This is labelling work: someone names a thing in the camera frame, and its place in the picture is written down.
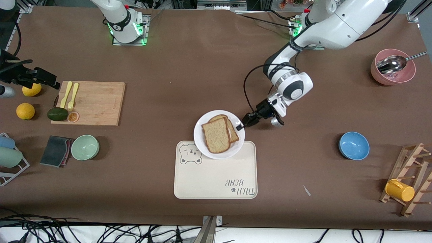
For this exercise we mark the yellow mug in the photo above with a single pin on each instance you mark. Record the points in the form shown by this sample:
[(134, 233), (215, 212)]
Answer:
[(401, 190)]

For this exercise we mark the grey folded cloth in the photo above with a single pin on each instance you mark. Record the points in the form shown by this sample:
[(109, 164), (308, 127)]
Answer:
[(54, 152)]

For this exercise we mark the yellow plastic fork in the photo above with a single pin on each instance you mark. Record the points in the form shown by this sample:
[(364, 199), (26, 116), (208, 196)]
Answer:
[(73, 96)]

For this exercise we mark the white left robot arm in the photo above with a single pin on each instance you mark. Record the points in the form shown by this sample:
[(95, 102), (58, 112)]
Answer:
[(337, 23)]

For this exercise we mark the bread slice under egg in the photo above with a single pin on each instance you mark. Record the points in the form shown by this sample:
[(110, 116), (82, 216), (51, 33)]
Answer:
[(233, 133)]

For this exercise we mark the aluminium frame post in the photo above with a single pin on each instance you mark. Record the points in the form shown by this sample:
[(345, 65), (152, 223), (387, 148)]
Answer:
[(416, 11)]

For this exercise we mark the metal ladle spoon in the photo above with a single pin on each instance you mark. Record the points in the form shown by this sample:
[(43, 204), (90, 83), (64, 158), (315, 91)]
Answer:
[(393, 63)]

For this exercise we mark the yellow plastic knife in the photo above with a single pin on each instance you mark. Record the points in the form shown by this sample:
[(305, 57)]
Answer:
[(66, 94)]

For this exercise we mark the light blue cup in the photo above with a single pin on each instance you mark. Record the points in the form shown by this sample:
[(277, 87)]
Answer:
[(6, 142)]

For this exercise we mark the cream bear print tray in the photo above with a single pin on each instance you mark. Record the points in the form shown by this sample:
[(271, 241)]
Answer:
[(216, 179)]

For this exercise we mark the sage green cup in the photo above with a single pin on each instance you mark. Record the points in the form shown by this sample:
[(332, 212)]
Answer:
[(10, 157)]

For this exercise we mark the dark green avocado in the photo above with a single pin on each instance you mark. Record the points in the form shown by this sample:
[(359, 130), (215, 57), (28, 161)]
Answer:
[(57, 114)]

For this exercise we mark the small white paper scrap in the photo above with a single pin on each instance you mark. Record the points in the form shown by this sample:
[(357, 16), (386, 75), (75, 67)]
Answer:
[(306, 190)]

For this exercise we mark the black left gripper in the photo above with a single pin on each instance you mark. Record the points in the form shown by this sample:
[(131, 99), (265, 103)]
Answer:
[(263, 109)]

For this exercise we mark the white round plate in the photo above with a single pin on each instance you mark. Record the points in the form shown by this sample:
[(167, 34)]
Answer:
[(200, 141)]

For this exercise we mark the bamboo cutting board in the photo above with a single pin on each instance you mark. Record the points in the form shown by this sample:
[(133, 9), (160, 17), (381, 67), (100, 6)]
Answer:
[(98, 103)]

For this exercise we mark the pale green bowl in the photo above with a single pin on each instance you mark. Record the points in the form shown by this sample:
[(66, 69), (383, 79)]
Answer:
[(85, 147)]

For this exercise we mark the plain bread slice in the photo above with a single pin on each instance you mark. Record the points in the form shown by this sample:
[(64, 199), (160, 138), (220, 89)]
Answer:
[(216, 136)]

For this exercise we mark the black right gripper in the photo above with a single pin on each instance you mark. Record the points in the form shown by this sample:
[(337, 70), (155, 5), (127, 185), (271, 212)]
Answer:
[(14, 73)]

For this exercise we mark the orange slice half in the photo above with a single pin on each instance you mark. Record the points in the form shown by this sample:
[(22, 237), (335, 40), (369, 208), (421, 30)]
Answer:
[(73, 117)]

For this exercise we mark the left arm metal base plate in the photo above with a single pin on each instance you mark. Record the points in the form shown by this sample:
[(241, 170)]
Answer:
[(293, 32)]

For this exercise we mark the round yellow orange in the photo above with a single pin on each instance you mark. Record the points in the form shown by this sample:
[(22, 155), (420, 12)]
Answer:
[(25, 111)]

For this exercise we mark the yellow lemon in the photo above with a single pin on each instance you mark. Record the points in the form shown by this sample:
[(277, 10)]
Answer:
[(32, 91)]

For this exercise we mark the blue bowl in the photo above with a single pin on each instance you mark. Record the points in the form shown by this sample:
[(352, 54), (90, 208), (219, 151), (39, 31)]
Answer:
[(354, 145)]

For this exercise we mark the pink bowl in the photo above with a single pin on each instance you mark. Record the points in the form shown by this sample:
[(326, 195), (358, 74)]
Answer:
[(406, 76)]

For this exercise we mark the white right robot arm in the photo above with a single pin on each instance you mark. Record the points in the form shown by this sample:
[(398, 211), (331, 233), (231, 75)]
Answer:
[(121, 20)]

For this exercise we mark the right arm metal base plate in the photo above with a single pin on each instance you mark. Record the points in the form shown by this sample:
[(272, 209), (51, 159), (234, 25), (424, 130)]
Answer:
[(145, 32)]

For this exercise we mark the wooden peg rack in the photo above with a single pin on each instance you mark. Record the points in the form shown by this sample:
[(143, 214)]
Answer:
[(416, 158)]

